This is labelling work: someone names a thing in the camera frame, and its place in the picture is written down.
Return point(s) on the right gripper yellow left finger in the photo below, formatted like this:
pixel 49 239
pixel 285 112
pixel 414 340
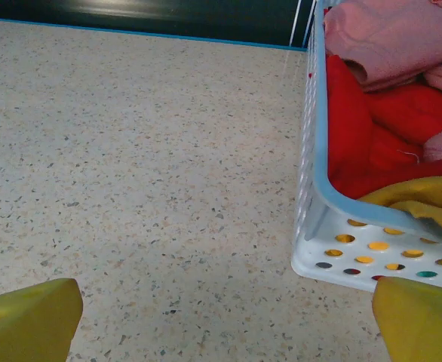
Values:
pixel 25 324

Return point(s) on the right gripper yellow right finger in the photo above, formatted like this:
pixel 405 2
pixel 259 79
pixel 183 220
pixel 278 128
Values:
pixel 421 324

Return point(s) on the pink t-shirt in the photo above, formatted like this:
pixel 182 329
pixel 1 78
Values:
pixel 387 37

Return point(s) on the white blue perforated plastic basket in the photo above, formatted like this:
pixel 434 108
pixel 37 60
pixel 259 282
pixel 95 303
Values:
pixel 319 260

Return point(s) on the yellow t-shirt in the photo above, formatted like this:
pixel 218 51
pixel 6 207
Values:
pixel 432 192

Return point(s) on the red t-shirt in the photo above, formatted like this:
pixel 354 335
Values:
pixel 349 132

